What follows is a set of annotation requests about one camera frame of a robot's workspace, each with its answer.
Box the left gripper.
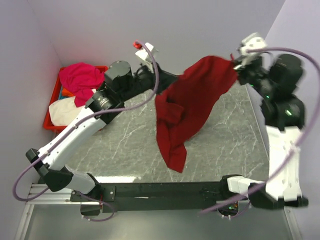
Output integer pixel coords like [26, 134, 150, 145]
[119, 59, 179, 103]

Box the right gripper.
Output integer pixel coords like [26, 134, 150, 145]
[232, 52, 276, 97]

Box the dark red t shirt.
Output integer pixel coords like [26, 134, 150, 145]
[155, 55, 237, 173]

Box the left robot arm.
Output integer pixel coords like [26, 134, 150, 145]
[25, 60, 178, 201]

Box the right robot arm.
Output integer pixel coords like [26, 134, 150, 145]
[219, 54, 309, 210]

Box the pink t shirt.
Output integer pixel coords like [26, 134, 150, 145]
[58, 62, 108, 107]

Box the orange t shirt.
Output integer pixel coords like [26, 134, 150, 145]
[61, 87, 75, 98]

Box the white t shirt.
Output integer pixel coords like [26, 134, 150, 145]
[48, 96, 84, 127]

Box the black base beam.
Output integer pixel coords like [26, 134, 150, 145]
[69, 181, 251, 215]

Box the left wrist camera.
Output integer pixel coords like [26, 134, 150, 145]
[133, 41, 159, 62]

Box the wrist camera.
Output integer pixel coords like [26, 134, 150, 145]
[133, 41, 159, 62]
[238, 32, 268, 67]

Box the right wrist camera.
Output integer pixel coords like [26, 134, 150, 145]
[238, 32, 268, 67]

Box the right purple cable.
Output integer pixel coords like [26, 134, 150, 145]
[199, 46, 320, 215]

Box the purple cable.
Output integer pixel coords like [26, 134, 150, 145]
[199, 46, 320, 215]
[11, 41, 160, 202]

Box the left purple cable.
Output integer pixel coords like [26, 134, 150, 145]
[11, 41, 160, 202]

